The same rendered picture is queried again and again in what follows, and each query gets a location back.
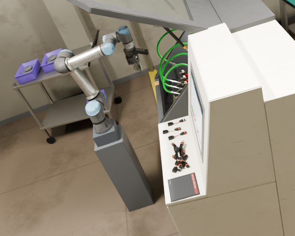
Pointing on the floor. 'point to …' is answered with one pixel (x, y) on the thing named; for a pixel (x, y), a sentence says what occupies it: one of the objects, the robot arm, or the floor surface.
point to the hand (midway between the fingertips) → (142, 70)
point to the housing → (276, 97)
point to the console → (230, 145)
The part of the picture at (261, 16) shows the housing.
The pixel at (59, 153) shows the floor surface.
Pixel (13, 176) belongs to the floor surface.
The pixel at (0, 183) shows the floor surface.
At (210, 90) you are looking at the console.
